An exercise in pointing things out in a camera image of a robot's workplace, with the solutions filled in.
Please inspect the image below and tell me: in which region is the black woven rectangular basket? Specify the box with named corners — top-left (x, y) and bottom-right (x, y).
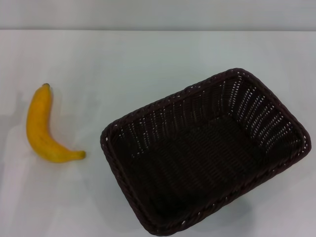
top-left (100, 67), bottom-right (312, 235)

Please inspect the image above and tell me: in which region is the yellow banana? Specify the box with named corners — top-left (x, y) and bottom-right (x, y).
top-left (26, 83), bottom-right (86, 163)

